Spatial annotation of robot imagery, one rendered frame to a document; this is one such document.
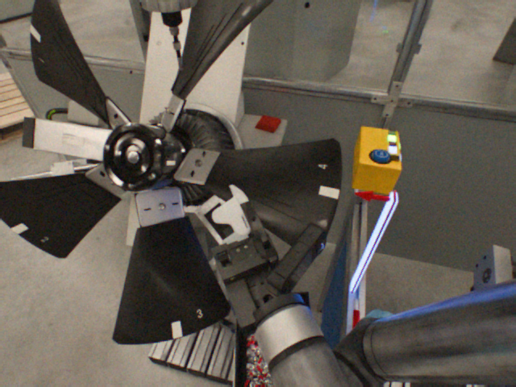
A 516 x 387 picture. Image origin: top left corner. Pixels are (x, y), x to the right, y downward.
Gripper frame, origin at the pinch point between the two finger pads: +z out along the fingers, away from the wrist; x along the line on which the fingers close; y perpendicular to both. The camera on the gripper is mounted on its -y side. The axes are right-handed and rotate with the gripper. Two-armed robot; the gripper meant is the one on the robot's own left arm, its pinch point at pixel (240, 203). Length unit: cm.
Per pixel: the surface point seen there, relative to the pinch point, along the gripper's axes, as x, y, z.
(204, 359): 108, 28, 15
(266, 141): 34, -24, 52
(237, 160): -1.3, -2.9, 9.0
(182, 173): -1.6, 7.3, 10.1
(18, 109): 88, 119, 258
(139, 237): 5.9, 18.8, 6.1
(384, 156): 13.4, -38.5, 8.7
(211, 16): -21.1, -6.7, 23.7
